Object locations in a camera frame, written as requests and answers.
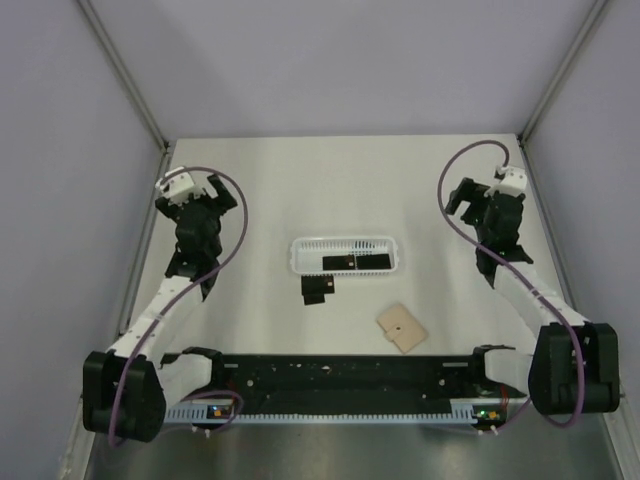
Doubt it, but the black VIP card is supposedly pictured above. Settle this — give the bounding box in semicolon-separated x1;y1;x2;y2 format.
301;275;335;296

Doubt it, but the beige card holder wallet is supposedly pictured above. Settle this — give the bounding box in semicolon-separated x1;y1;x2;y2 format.
376;303;429;354

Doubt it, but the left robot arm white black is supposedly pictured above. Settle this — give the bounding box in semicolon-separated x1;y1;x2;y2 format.
82;167;248;446

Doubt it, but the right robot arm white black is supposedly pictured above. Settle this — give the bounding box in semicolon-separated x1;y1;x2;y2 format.
444;178;620;416

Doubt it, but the white plastic basket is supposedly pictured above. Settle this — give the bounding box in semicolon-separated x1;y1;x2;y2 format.
289;235;400;276

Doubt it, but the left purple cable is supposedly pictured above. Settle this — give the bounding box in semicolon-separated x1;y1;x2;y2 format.
106;165;250;447

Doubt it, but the purple cable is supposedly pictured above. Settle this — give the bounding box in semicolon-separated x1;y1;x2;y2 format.
436;140;589;429
106;165;250;447

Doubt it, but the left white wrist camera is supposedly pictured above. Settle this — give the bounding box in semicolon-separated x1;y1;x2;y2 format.
155;167;206;205

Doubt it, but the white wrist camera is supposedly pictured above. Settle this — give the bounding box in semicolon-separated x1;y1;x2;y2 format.
485;165;528;197
155;167;206;205

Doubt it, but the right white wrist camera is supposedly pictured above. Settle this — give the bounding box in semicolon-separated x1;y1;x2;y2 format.
485;165;528;197

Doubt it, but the white slotted cable duct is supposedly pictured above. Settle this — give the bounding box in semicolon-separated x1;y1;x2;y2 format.
164;401;504;426

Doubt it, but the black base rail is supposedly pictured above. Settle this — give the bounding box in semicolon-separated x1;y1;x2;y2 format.
164;352;531;416

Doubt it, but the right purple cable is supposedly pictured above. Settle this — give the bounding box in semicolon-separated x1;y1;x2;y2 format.
436;140;589;429

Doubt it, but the right aluminium frame post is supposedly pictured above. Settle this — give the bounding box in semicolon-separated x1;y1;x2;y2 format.
517;0;614;148

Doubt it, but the aluminium frame post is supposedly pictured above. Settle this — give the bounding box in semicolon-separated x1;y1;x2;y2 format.
74;0;170;152
517;0;614;148

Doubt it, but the left aluminium frame post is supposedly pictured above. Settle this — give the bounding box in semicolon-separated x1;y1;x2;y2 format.
74;0;170;152

